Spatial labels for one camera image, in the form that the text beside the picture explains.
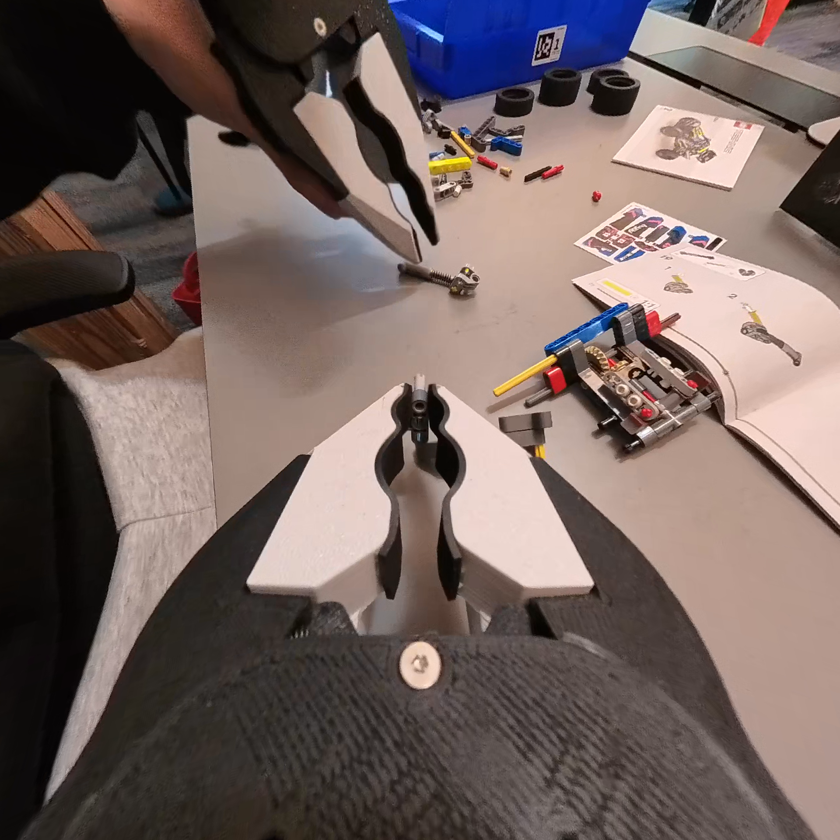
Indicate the pile of small lego pieces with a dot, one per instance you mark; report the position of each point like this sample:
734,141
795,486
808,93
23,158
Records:
472,144

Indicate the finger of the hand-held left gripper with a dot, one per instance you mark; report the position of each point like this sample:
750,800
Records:
387,92
354,177

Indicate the person's grey trousers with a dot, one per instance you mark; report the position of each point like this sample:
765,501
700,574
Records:
151,426

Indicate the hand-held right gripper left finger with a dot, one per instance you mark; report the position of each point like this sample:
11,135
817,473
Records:
315,525

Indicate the blue plastic bin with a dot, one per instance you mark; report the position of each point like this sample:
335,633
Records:
485,39

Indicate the black chair armrest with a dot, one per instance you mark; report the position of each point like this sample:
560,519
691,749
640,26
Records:
59,282

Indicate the grey lego shock absorber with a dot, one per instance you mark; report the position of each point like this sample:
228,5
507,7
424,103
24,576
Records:
459,281

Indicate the person's black jacket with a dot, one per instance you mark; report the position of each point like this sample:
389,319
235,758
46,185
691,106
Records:
52,98

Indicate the lego car chassis assembly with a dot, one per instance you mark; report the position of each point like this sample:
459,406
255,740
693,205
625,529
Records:
623,380

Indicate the dark grey lego beam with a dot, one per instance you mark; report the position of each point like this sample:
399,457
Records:
525,423

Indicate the closed lego instruction booklet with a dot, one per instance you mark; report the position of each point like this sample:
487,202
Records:
689,148

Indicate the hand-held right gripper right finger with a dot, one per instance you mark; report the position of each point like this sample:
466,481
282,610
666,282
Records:
518,525

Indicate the person's left forearm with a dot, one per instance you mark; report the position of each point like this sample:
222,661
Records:
164,33

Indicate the black lego tire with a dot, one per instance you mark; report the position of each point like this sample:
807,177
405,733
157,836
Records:
561,85
514,102
617,95
604,75

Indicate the lego sticker sheet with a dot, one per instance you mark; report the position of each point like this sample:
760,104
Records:
646,233

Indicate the open lego instruction booklet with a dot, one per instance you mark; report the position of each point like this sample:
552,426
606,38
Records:
754,367

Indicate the black cardboard box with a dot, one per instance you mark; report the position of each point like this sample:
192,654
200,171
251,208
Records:
817,190

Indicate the dark grey lego pin connector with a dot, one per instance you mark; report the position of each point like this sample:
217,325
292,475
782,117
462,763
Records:
420,407

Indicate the red plastic object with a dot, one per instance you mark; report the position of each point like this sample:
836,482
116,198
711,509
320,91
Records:
189,289

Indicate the person's left hand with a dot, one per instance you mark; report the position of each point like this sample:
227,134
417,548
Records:
289,177

